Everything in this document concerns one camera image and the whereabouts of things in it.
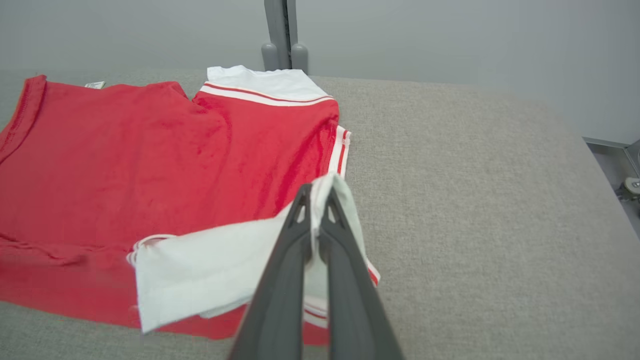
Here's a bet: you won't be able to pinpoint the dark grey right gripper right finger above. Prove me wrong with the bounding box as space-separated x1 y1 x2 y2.
318 187 405 360

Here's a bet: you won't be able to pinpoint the metal caster foot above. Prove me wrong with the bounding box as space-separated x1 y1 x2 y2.
616 176 640 203

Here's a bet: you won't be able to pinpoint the red jersey white striped sleeves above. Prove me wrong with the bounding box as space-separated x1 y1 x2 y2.
0 65 381 347

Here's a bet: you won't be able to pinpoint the grey cylinder post foot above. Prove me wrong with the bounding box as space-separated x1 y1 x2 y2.
260 43 279 72
291 43 309 74

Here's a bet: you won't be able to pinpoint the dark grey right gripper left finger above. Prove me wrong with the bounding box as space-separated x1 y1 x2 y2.
227 183 314 360

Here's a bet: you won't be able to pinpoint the grey partition post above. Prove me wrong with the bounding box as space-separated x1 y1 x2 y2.
264 0 299 71

